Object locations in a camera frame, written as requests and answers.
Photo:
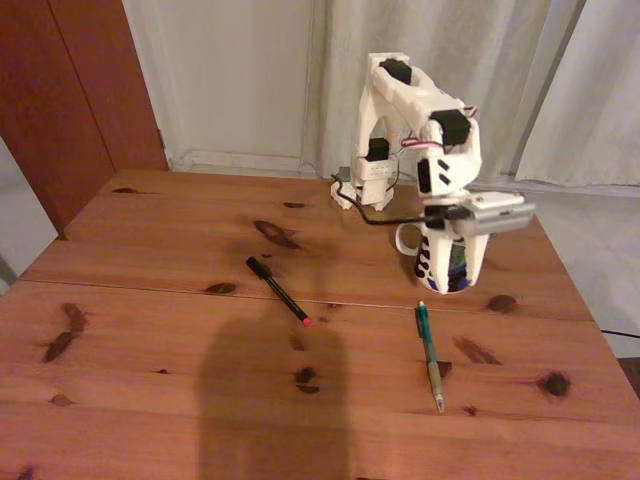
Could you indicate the narrow white curtain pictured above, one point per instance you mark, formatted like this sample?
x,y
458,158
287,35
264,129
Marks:
x,y
600,100

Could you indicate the wide white curtain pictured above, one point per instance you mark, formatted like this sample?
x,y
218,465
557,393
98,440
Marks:
x,y
325,75

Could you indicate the dark brown furniture piece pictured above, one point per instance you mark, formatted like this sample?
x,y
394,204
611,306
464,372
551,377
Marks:
x,y
632,372

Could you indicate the black pen red end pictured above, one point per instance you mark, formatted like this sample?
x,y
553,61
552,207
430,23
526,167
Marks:
x,y
280,292

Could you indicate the grey camera box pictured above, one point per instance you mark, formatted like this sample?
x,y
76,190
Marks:
x,y
500,220

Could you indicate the green mechanical pencil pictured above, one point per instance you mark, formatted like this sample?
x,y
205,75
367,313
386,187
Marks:
x,y
429,350

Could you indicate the brown wooden door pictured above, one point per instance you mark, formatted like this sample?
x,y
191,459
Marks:
x,y
60,100

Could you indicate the white mug blue green pattern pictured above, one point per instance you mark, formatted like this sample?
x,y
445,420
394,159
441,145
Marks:
x,y
409,247

